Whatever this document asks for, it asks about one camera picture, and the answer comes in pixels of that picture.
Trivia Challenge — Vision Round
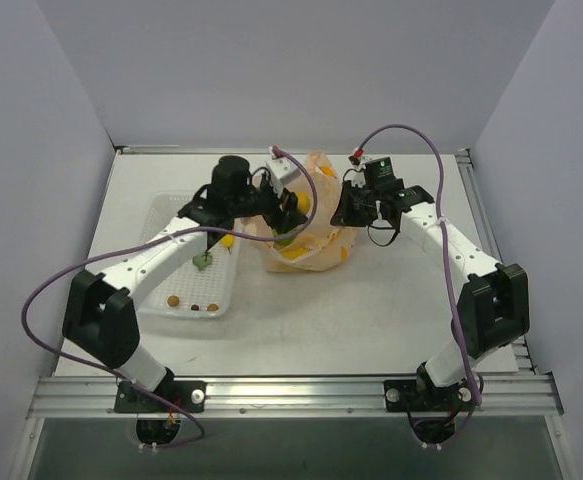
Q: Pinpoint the white plastic basket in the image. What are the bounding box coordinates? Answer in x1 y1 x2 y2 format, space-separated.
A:
139 191 241 319

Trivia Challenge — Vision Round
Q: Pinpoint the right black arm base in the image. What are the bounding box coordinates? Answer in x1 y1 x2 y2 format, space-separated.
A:
383 379 473 414

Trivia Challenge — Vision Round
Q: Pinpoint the small tan nut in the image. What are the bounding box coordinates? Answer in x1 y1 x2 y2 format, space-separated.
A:
167 295 180 308

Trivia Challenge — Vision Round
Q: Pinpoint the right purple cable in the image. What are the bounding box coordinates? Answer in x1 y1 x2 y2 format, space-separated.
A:
350 124 483 407

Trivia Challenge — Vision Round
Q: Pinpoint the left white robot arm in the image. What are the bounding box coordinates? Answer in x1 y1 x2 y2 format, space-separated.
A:
62 148 317 411

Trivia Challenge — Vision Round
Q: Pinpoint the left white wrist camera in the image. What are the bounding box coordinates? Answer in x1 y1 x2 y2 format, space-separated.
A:
265 146 301 196

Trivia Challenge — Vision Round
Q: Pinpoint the green fake guava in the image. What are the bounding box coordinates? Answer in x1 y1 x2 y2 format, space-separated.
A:
274 233 295 248

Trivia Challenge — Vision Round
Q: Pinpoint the orange fake round fruit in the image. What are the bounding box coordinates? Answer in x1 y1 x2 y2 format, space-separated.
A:
280 248 308 260

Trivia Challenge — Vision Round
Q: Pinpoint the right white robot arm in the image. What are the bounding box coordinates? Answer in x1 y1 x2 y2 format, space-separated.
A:
331 157 530 409

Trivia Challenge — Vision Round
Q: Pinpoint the yellow fake pear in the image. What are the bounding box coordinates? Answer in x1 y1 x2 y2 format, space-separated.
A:
296 192 311 215

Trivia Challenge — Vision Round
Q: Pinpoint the orange plastic bag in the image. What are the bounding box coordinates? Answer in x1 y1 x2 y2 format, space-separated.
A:
251 151 357 273

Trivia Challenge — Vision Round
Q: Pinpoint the aluminium front rail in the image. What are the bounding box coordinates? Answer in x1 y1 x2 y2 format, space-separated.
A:
28 375 563 419

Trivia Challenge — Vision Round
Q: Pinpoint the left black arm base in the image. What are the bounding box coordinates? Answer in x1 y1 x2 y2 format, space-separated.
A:
113 380 207 414

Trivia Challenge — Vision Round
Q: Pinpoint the yellow fake mango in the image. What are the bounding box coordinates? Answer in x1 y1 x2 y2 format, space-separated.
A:
220 234 235 249

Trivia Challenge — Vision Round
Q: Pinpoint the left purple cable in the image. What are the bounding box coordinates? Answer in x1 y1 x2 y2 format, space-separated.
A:
20 147 318 445

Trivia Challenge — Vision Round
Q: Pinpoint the purple cable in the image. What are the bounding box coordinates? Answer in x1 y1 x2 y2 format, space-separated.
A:
350 124 483 407
20 147 318 445

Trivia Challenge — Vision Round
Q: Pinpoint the green fake leaf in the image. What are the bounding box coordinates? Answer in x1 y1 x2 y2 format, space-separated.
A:
191 252 214 272

